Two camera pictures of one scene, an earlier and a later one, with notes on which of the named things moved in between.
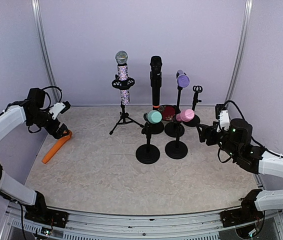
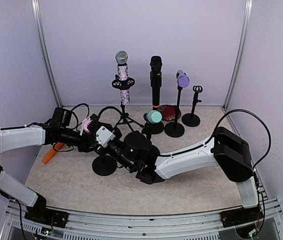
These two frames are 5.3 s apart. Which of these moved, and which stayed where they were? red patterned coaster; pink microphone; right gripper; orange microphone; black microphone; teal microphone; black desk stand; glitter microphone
Moved: pink microphone; right gripper
Stayed: teal microphone; glitter microphone; black microphone; orange microphone; black desk stand; red patterned coaster
